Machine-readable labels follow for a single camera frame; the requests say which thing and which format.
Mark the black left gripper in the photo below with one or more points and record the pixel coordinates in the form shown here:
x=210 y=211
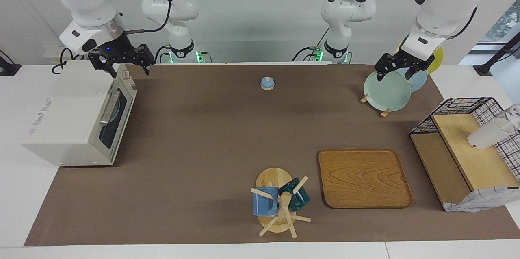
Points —
x=402 y=60

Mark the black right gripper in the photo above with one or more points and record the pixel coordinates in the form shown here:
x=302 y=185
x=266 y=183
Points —
x=118 y=51

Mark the light blue ridged plate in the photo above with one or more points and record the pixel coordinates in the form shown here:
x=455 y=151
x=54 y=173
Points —
x=116 y=109

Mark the cream toaster oven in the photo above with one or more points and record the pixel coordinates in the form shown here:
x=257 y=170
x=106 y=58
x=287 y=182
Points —
x=65 y=112

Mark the pale green plate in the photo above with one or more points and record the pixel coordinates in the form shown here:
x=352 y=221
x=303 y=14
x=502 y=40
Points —
x=386 y=92

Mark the light blue racked plate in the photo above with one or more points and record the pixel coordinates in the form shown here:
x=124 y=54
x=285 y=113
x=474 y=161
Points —
x=419 y=82

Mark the wooden plate rack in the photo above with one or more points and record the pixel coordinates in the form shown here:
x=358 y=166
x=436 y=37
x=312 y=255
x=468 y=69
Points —
x=384 y=113

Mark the yellow plate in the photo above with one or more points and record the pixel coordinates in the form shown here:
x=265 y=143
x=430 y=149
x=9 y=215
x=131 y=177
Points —
x=438 y=60

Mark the brown table mat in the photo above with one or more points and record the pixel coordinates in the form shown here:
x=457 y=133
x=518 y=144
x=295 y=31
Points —
x=203 y=141

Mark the black clamp stand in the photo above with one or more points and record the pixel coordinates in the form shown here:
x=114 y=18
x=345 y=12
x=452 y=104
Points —
x=7 y=68
x=497 y=55

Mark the wooden serving tray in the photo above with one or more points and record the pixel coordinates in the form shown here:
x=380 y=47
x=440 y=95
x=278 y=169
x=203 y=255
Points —
x=363 y=177

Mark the white cup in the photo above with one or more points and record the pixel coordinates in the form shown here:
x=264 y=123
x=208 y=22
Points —
x=485 y=136

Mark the clear glass cup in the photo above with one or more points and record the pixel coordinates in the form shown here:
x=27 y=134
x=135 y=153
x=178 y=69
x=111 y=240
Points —
x=515 y=113

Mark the grey checked cloth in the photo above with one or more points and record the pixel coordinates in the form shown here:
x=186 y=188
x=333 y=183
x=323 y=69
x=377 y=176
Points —
x=483 y=200

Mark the dark green mug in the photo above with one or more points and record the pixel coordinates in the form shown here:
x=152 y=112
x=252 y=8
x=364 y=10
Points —
x=300 y=200

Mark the wooden mug tree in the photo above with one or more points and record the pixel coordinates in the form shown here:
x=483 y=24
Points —
x=273 y=177

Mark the blue mug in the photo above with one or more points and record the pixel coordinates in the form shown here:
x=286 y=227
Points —
x=264 y=204

